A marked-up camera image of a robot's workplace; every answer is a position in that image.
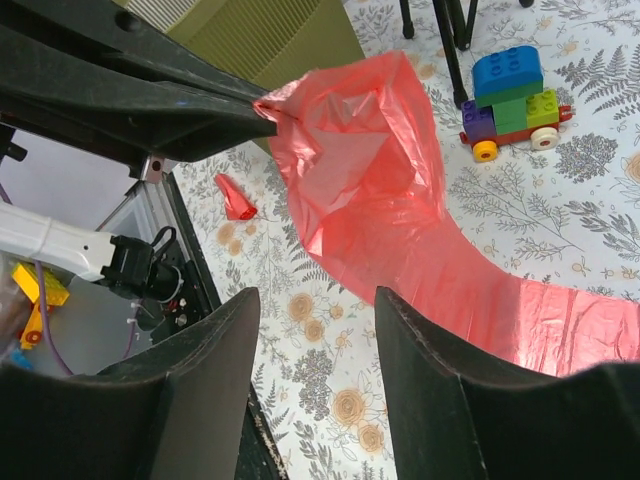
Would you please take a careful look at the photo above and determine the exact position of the olive green mesh trash bin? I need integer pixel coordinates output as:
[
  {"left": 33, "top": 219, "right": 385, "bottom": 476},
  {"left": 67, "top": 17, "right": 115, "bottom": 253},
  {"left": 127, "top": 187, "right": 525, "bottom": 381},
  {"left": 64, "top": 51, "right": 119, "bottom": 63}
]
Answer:
[{"left": 117, "top": 0, "right": 365, "bottom": 91}]

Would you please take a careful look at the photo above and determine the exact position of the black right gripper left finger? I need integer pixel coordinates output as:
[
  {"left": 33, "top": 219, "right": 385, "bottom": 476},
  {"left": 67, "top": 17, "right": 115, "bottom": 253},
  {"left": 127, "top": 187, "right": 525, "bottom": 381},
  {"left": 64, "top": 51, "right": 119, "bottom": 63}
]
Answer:
[{"left": 1, "top": 287, "right": 260, "bottom": 479}]

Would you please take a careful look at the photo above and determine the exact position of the black perforated music stand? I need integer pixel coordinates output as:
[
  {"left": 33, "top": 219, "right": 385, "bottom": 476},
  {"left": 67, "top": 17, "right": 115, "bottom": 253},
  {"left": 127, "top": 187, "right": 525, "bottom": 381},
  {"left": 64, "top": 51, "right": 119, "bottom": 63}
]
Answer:
[{"left": 398, "top": 0, "right": 534, "bottom": 109}]

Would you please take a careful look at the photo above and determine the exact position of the bag of toy bricks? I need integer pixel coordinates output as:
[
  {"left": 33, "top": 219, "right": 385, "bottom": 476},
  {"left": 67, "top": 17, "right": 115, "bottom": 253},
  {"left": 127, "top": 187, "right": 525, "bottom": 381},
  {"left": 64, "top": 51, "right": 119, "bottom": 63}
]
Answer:
[{"left": 1, "top": 253, "right": 69, "bottom": 370}]

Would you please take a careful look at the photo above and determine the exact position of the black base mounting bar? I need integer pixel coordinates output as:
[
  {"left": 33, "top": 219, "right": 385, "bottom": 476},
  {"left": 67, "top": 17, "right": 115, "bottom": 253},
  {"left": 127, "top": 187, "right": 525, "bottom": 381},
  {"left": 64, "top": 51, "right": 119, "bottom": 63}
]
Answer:
[{"left": 140, "top": 174, "right": 288, "bottom": 479}]

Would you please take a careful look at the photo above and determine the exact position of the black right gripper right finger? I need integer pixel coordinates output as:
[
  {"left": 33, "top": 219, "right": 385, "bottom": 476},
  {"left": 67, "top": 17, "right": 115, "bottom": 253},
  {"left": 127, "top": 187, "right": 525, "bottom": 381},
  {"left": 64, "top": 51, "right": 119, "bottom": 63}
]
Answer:
[{"left": 374, "top": 287, "right": 639, "bottom": 479}]

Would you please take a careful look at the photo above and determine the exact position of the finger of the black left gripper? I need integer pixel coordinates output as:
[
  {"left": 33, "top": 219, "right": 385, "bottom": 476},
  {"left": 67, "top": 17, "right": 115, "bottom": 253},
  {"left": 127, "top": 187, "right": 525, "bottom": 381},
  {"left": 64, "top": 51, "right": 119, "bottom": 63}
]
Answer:
[
  {"left": 1, "top": 87, "right": 276, "bottom": 163},
  {"left": 1, "top": 1, "right": 267, "bottom": 102}
]

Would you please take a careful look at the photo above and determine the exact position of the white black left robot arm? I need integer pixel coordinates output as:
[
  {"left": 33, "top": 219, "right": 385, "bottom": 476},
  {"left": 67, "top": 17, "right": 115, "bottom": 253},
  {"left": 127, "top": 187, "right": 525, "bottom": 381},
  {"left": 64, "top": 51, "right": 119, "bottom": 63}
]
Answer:
[{"left": 1, "top": 1, "right": 276, "bottom": 302}]

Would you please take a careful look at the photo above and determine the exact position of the colourful toy brick car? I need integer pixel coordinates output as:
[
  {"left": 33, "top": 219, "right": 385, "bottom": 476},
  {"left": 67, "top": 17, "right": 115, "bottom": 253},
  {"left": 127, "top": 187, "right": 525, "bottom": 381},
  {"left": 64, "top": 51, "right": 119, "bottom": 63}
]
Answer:
[{"left": 459, "top": 45, "right": 573, "bottom": 163}]

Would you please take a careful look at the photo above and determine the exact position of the red trash bag roll remainder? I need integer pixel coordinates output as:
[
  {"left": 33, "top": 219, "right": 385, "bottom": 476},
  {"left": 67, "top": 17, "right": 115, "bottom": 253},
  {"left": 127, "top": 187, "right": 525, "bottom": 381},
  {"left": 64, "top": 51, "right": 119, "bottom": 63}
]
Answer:
[{"left": 214, "top": 173, "right": 257, "bottom": 221}]

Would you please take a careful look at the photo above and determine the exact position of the red plastic trash bag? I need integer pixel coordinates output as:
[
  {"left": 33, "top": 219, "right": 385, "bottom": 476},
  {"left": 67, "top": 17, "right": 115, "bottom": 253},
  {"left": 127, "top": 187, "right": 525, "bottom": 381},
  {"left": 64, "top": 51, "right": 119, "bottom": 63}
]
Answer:
[{"left": 254, "top": 52, "right": 639, "bottom": 376}]

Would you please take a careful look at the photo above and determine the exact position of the aluminium frame rail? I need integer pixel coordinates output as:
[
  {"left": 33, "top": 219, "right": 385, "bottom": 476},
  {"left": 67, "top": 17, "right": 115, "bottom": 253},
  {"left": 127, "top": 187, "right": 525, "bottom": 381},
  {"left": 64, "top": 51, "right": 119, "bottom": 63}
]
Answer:
[{"left": 97, "top": 155, "right": 165, "bottom": 231}]

